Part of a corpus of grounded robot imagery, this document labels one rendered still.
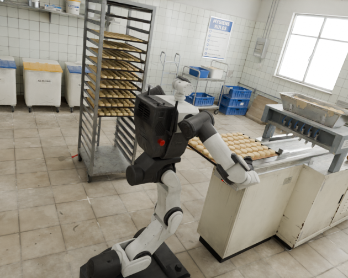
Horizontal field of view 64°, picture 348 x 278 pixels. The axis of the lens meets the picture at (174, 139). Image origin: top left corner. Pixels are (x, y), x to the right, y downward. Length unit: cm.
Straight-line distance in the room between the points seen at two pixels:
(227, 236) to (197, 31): 493
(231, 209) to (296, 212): 72
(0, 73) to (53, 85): 73
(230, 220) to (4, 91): 384
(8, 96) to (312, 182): 425
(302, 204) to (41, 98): 401
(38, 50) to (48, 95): 88
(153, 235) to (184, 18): 502
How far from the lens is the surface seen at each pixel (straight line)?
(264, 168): 212
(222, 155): 128
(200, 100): 603
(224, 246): 235
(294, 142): 293
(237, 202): 212
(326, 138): 254
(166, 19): 604
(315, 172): 253
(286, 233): 282
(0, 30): 540
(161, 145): 140
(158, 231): 190
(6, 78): 487
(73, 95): 502
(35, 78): 486
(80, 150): 348
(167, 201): 176
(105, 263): 185
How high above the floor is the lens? 171
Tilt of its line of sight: 22 degrees down
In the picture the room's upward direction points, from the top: 11 degrees clockwise
